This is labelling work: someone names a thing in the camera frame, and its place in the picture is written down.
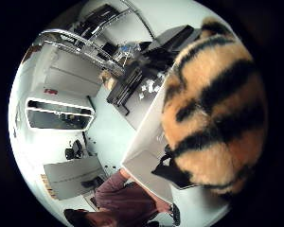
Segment black monitor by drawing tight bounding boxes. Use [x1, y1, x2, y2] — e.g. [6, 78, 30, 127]
[148, 25, 200, 55]

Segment white framed glass partition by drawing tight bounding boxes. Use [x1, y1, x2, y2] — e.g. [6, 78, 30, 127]
[25, 96, 96, 132]

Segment white crumpled papers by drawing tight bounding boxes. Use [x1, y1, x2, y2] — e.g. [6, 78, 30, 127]
[137, 73, 166, 100]

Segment striped tiger plush toy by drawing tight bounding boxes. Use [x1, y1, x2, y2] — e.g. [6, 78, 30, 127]
[161, 17, 269, 199]

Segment silver metal truss frame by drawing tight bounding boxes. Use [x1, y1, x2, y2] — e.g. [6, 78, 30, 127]
[37, 8, 140, 78]

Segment black equipment on stand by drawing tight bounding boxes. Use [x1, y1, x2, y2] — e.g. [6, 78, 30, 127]
[64, 139, 85, 161]

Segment red wall sign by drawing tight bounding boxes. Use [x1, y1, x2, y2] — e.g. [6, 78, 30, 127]
[43, 87, 59, 96]

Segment white cabinet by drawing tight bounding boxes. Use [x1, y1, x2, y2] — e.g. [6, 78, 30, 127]
[34, 43, 103, 97]

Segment grey desk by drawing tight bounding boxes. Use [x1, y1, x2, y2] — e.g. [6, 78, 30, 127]
[42, 155, 109, 201]

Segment the person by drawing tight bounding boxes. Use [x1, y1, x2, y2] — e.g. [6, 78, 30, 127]
[63, 167, 182, 227]

